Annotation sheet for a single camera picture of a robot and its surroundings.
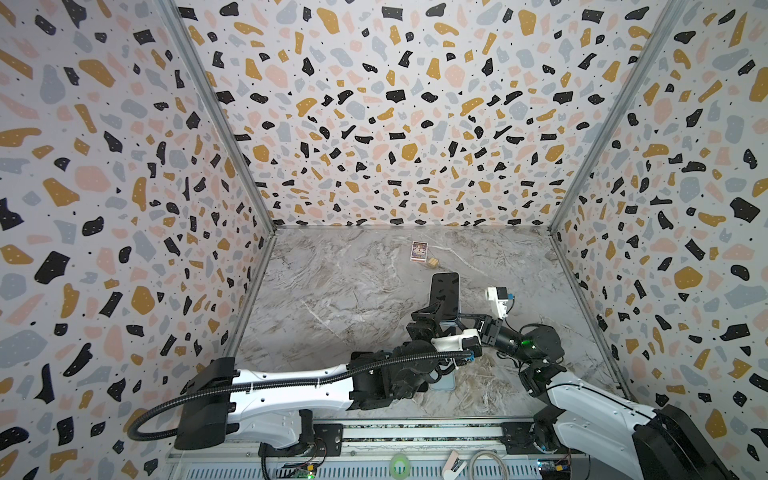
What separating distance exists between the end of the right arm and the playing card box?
0.47m

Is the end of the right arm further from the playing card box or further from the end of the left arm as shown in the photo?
the playing card box

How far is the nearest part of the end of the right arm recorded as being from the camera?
650 mm

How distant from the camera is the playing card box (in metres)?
1.13
